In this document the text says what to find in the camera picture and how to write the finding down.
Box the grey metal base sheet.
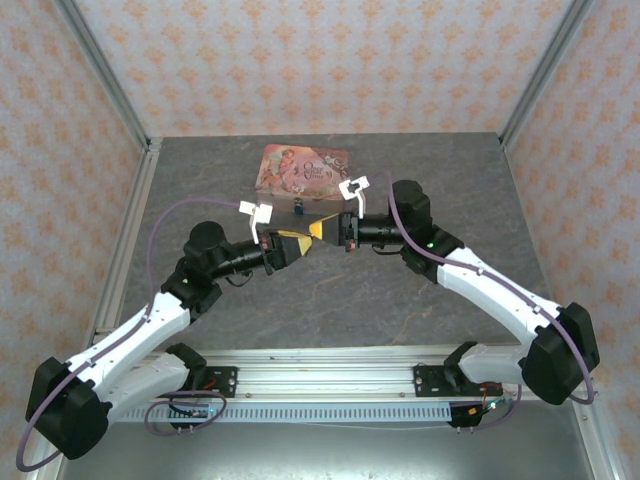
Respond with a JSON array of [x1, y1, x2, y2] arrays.
[[54, 422, 609, 480]]

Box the right base circuit board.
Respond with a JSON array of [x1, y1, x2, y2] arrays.
[[469, 398, 506, 416]]

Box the aluminium table side rail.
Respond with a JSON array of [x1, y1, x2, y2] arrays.
[[92, 139, 164, 335]]

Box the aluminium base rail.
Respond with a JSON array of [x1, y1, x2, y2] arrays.
[[149, 347, 531, 401]]

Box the white slotted cable duct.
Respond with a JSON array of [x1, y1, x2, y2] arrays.
[[107, 401, 454, 425]]

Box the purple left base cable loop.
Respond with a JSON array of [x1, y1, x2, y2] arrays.
[[143, 391, 227, 435]]

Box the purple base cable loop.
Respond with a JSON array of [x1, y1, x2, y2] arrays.
[[143, 391, 227, 435], [452, 384, 524, 432]]

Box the aluminium frame post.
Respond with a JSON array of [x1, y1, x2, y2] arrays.
[[498, 0, 597, 146], [52, 0, 152, 151]]

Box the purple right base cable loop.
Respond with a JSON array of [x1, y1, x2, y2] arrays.
[[452, 384, 524, 432]]

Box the aluminium frame bar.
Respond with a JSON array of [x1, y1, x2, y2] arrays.
[[572, 399, 624, 480], [24, 452, 69, 480]]

